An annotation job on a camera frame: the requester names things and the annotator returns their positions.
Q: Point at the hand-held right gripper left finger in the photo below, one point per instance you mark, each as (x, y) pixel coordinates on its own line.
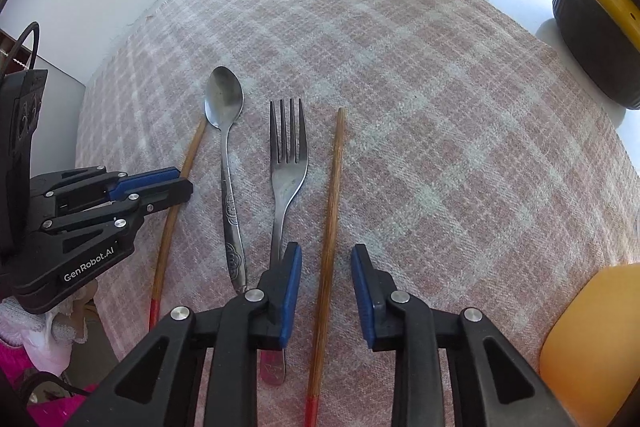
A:
(290, 292)

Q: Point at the white knit cloth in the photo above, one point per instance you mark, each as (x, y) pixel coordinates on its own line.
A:
(45, 337)

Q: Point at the dark casserole pot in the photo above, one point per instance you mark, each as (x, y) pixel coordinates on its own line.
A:
(590, 37)

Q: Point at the pink checked cloth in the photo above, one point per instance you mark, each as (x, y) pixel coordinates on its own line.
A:
(425, 132)

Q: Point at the red-tipped wooden chopstick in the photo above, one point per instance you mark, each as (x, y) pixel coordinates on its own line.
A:
(332, 207)
(167, 247)

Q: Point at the steel fork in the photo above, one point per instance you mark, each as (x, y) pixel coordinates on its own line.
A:
(287, 167)

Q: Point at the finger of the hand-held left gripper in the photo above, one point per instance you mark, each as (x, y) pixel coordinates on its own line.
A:
(145, 181)
(170, 193)

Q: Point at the yellow plastic utensil container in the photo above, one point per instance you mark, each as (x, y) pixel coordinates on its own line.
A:
(600, 347)

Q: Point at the yellow pot lid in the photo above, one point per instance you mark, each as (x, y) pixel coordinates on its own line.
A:
(615, 7)

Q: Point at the steel spoon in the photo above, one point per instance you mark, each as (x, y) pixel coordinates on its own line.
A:
(223, 97)

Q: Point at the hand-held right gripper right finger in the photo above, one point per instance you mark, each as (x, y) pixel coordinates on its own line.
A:
(361, 292)

